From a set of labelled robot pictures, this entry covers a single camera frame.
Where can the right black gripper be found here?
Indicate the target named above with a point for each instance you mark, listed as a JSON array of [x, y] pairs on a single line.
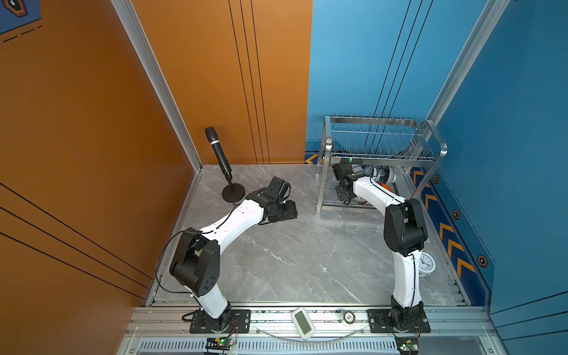
[[339, 194]]

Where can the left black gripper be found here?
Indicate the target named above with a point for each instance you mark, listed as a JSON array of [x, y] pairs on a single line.
[[292, 212]]

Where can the dark flower-shaped bowl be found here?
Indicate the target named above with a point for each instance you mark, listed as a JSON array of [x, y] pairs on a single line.
[[388, 176]]

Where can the orange bowl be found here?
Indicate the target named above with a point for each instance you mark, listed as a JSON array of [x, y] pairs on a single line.
[[387, 187]]

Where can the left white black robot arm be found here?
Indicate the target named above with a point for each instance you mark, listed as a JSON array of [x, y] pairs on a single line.
[[196, 261]]

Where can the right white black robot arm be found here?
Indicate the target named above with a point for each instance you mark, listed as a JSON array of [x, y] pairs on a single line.
[[405, 234]]

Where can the steel two-tier dish rack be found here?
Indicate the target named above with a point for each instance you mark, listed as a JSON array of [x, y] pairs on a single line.
[[367, 141]]

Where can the black microphone on stand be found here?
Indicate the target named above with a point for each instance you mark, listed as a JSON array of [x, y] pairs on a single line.
[[233, 192]]

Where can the white digital timer display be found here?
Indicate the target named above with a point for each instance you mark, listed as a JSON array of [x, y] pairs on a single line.
[[303, 323]]

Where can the white analog alarm clock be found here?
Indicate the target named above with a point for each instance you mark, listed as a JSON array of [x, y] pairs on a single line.
[[427, 265]]

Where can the small round gauge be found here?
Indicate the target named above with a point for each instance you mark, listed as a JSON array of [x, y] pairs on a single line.
[[349, 318]]

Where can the left circuit board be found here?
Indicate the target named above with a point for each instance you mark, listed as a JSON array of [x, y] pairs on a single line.
[[219, 345]]

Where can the circuit board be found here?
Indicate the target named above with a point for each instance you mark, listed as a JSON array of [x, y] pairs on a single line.
[[219, 345], [407, 346]]

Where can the right circuit board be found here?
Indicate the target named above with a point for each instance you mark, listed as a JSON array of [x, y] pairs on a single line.
[[407, 346]]

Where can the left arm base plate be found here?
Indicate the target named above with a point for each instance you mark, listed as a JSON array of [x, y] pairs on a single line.
[[239, 320]]

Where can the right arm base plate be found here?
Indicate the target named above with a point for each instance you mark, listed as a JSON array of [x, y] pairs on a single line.
[[382, 321]]

